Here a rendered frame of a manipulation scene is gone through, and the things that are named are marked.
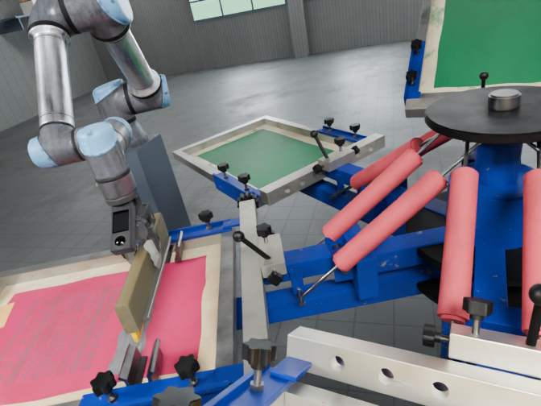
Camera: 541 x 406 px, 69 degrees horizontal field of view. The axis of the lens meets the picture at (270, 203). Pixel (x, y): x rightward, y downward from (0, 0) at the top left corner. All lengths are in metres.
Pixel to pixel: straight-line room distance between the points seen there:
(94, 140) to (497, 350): 0.77
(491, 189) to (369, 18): 8.77
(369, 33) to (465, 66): 7.95
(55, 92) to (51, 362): 0.64
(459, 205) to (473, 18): 1.28
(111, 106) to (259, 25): 8.68
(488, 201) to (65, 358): 1.03
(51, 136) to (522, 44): 1.63
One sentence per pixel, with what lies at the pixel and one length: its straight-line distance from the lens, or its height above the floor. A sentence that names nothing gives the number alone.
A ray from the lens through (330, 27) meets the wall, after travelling 9.74.
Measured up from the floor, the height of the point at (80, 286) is 0.95.
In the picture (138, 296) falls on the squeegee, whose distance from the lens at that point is 0.89.
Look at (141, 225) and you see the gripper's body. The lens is 0.93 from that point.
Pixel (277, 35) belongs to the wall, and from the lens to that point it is 9.99.
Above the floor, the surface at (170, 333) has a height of 0.96.
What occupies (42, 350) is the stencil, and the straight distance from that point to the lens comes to 1.18.
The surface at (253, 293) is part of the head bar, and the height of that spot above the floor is 1.04.
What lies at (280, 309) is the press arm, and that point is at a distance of 1.05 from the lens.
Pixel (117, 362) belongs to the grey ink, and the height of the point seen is 0.96.
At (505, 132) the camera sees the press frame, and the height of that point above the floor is 1.32.
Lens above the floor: 1.64
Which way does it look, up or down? 29 degrees down
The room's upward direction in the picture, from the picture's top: 12 degrees counter-clockwise
